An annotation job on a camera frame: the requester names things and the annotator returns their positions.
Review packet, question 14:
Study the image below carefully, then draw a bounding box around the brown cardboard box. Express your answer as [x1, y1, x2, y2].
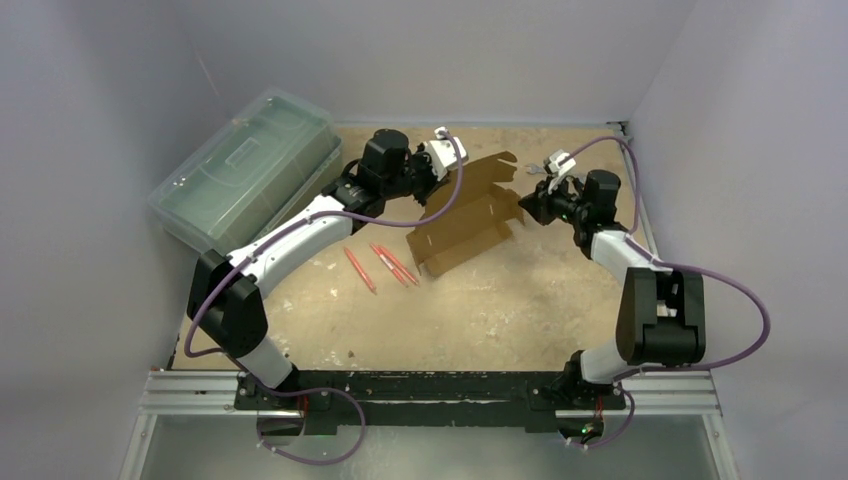
[406, 151, 525, 278]

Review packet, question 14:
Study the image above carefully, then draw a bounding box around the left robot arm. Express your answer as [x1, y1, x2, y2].
[183, 127, 467, 409]

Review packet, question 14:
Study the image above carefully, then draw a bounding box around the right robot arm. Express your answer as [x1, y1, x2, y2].
[518, 170, 706, 407]

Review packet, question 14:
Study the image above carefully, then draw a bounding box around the clear plastic storage box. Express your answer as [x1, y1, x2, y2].
[148, 88, 343, 254]

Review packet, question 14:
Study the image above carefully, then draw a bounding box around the silver wrench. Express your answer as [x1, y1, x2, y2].
[525, 163, 548, 175]

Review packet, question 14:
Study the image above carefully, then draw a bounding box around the red pen with label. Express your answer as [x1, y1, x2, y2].
[370, 243, 408, 287]

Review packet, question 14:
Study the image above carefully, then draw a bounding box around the pink pen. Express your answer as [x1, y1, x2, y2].
[343, 247, 377, 295]

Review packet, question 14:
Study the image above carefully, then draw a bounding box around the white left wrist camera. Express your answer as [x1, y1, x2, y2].
[424, 126, 468, 180]

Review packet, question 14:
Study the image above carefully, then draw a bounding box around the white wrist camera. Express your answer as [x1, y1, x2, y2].
[424, 126, 468, 180]
[543, 149, 577, 194]

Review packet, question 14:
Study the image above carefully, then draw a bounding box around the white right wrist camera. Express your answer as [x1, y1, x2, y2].
[543, 149, 577, 194]

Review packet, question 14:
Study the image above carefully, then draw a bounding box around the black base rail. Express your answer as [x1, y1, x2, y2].
[234, 369, 627, 437]

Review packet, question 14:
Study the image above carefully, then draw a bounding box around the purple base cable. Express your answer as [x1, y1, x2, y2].
[254, 386, 368, 466]

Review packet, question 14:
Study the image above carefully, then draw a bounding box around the aluminium frame rail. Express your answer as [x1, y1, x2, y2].
[118, 371, 305, 479]

